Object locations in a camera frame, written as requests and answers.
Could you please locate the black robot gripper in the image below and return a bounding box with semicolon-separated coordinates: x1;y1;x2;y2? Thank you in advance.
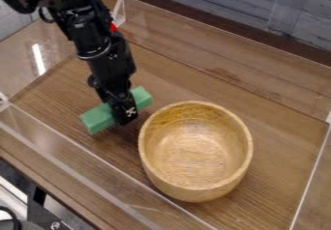
76;34;138;125

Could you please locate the black cable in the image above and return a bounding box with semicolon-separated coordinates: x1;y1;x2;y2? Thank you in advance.
0;206;23;230

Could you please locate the green rectangular block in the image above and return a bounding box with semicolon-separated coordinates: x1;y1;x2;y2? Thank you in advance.
80;86;153;134

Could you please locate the light wooden bowl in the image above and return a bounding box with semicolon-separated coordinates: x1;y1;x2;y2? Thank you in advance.
138;101;253;203

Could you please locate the black table leg bracket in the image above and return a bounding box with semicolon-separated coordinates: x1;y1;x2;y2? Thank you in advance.
27;187;72;230

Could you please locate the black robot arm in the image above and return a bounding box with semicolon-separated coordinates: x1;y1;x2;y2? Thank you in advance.
3;0;137;125

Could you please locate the red plush strawberry toy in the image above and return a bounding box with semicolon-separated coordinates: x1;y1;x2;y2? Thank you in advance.
110;22;118;32

